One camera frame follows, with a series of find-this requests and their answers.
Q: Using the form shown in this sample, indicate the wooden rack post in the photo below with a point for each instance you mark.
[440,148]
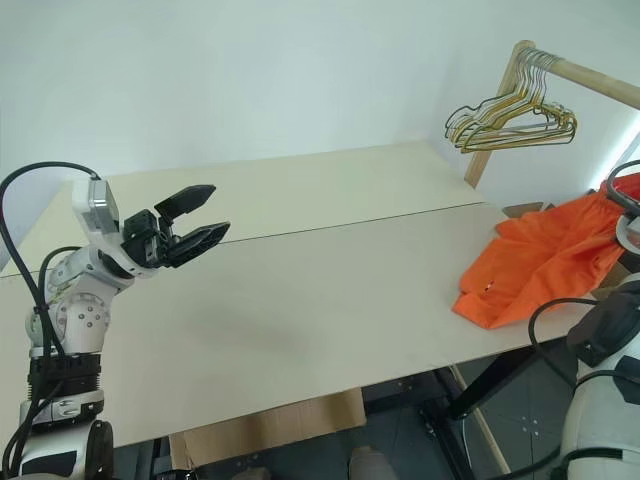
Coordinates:
[492,125]

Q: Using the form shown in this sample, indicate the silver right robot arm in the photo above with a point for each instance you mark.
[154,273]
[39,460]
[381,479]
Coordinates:
[607,400]

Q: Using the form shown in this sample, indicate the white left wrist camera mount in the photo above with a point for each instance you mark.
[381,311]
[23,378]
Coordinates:
[97,207]

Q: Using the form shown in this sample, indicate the large brown cardboard box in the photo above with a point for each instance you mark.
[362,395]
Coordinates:
[270,425]

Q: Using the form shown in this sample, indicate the orange shorts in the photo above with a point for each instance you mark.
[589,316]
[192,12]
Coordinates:
[540,260]

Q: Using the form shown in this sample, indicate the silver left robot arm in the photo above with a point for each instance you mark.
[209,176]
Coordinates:
[82,315]

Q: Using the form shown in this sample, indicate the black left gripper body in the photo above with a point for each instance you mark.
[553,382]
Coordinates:
[145,240]

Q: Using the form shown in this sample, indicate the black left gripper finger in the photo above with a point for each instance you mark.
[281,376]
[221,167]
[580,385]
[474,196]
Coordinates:
[202,239]
[187,197]

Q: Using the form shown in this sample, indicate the black table leg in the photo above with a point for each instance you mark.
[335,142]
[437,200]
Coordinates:
[492,382]

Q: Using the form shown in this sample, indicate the wooden rack rod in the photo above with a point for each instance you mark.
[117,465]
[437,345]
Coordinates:
[595,80]

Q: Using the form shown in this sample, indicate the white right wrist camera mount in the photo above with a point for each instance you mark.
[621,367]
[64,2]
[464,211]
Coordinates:
[629,232]

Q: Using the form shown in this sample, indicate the light wooden strip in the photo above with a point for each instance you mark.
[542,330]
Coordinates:
[482,425]

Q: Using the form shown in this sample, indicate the bunch of metal hangers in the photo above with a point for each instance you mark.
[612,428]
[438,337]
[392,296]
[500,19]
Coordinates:
[500,105]

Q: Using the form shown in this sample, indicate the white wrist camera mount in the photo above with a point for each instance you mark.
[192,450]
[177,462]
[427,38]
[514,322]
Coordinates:
[97,207]
[629,232]

